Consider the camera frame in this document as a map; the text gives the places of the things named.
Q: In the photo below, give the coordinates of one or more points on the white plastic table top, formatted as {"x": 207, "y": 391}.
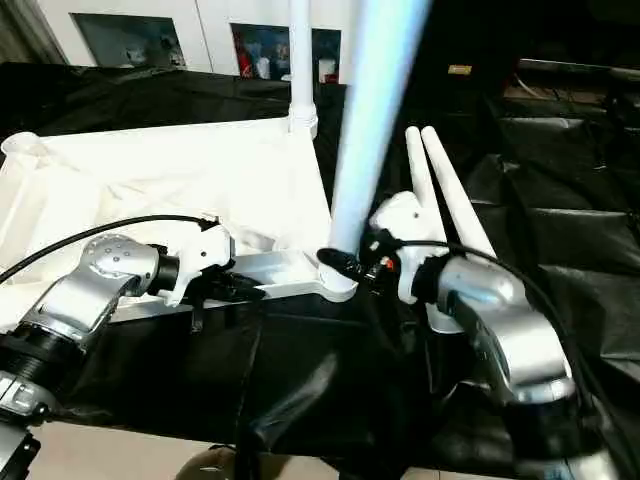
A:
{"x": 125, "y": 175}

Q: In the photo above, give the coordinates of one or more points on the white plastic table leg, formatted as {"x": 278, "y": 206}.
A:
{"x": 375, "y": 110}
{"x": 460, "y": 200}
{"x": 302, "y": 60}
{"x": 422, "y": 170}

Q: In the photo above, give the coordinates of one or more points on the dark robot left foot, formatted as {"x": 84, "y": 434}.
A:
{"x": 210, "y": 465}

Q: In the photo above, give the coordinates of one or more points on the black work mat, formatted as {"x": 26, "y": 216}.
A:
{"x": 550, "y": 200}

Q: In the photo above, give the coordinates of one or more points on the small white cup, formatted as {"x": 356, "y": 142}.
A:
{"x": 263, "y": 68}
{"x": 328, "y": 68}

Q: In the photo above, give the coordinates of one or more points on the red bottle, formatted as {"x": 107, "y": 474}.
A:
{"x": 245, "y": 60}

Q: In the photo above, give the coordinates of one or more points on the white display cabinet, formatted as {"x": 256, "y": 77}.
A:
{"x": 190, "y": 35}

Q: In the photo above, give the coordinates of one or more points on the black cabinet with gold label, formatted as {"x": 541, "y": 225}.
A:
{"x": 500, "y": 35}

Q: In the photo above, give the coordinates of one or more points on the grey window curtain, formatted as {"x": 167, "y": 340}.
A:
{"x": 25, "y": 30}

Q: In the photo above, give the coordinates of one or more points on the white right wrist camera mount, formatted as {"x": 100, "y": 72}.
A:
{"x": 405, "y": 220}

